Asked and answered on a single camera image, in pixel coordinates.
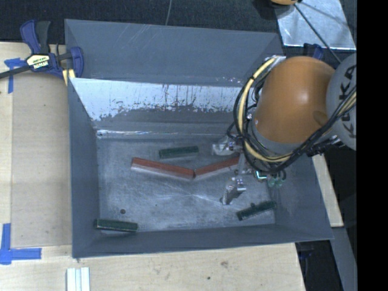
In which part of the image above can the red-brown flat block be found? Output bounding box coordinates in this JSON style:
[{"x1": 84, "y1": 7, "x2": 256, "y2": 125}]
[
  {"x1": 193, "y1": 155, "x2": 242, "y2": 180},
  {"x1": 130, "y1": 157, "x2": 195, "y2": 181}
]

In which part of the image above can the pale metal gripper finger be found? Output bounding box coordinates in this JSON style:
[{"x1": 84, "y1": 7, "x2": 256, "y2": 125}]
[
  {"x1": 221, "y1": 176, "x2": 247, "y2": 206},
  {"x1": 211, "y1": 139, "x2": 238, "y2": 156}
]

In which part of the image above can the dark green flat block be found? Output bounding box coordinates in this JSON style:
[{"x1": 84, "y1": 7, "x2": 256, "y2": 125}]
[
  {"x1": 158, "y1": 145, "x2": 200, "y2": 161},
  {"x1": 236, "y1": 200, "x2": 278, "y2": 222},
  {"x1": 94, "y1": 218, "x2": 139, "y2": 233}
]

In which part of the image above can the grey metal bin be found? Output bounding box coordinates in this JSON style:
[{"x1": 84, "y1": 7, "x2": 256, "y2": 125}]
[{"x1": 64, "y1": 19, "x2": 335, "y2": 259}]

